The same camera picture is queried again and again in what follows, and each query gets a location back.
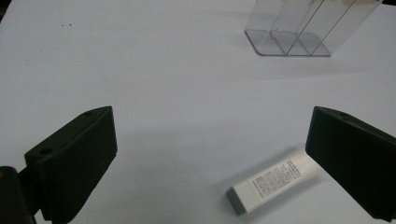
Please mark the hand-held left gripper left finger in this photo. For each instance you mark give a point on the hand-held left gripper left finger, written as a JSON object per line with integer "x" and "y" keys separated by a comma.
{"x": 74, "y": 161}

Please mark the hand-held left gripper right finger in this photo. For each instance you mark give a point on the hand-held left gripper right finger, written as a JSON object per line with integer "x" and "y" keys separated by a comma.
{"x": 351, "y": 155}

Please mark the white cosmetic tube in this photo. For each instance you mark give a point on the white cosmetic tube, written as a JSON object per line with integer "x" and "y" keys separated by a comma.
{"x": 271, "y": 183}

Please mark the clear acrylic organizer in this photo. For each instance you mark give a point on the clear acrylic organizer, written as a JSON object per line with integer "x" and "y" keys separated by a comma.
{"x": 306, "y": 26}

